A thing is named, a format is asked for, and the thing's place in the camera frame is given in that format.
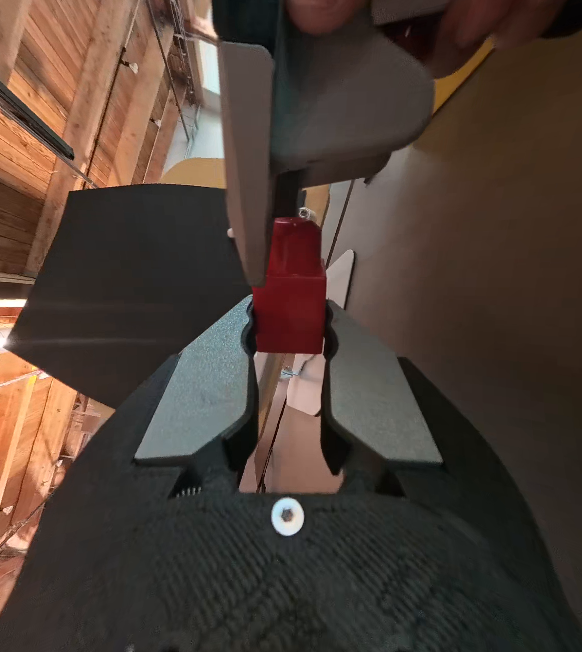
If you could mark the yellow plastic bin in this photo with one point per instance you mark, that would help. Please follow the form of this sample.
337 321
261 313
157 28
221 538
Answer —
459 76

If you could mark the red toy building block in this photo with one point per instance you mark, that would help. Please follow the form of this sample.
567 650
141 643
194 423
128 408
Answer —
291 305

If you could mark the black ceiling rail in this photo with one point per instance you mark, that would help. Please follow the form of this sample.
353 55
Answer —
20 107

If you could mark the person's right hand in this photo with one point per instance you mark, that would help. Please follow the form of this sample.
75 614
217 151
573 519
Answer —
500 20

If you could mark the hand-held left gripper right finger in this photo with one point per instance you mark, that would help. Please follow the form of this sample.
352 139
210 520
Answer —
377 407

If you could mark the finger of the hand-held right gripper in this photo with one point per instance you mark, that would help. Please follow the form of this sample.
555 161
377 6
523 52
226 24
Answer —
247 153
352 102

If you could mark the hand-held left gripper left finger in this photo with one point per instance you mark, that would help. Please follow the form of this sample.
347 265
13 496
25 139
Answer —
199 402

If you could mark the wooden book stand white base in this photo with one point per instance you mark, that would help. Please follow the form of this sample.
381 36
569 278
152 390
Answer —
133 280

